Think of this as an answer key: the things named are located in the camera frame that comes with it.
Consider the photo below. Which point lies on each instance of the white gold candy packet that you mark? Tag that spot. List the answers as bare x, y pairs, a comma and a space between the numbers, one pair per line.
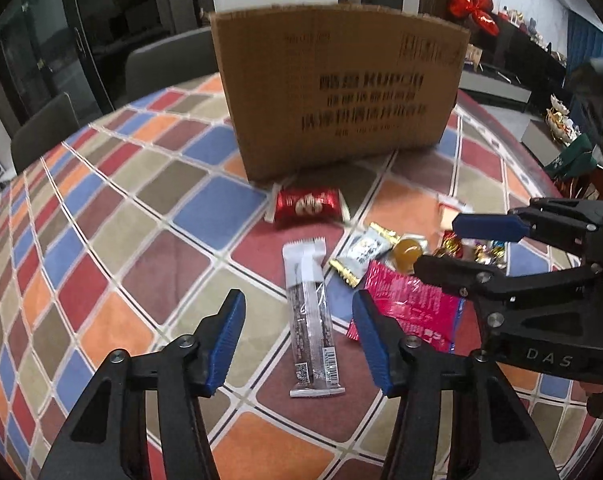
352, 263

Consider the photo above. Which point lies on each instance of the red balloon bow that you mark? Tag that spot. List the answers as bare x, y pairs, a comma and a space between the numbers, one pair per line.
479, 10

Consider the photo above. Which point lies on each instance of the black glass sliding door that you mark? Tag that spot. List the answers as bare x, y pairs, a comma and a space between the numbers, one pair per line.
76, 47

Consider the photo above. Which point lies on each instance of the blue curtain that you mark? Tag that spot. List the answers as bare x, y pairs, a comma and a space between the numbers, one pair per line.
584, 41

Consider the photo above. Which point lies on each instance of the brown cardboard box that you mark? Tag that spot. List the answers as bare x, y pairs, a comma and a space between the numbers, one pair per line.
311, 84

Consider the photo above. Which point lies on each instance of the clear chocolate bar wrapper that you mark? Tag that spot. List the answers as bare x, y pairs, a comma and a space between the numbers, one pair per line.
313, 349

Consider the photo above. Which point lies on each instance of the red kitkat snack packet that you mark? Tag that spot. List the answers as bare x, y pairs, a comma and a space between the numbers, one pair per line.
306, 204

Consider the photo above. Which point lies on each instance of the pink snack packet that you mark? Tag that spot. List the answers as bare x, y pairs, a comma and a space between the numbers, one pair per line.
421, 310

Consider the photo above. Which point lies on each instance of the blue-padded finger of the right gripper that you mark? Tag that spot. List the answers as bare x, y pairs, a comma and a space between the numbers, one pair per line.
499, 227

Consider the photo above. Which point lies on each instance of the white low tv cabinet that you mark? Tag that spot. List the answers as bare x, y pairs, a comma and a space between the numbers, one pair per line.
488, 85

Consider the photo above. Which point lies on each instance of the colourful checkered tablecloth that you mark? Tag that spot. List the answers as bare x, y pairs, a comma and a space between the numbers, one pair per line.
135, 228

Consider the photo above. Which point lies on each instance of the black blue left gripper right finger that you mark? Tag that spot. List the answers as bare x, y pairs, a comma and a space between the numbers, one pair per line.
466, 399

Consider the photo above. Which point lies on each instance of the grey dining chair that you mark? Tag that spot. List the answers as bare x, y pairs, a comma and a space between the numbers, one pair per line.
54, 123
170, 61

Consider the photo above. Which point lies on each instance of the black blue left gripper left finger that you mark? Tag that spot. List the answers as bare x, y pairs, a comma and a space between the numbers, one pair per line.
104, 436

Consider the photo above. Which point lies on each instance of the coffee table with items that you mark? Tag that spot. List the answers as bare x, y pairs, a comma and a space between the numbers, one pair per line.
558, 144

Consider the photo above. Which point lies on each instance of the orange jelly cup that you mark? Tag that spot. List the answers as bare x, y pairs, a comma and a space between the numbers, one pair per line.
405, 253

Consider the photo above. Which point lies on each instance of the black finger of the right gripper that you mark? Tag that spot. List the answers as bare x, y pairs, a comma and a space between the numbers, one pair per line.
455, 276

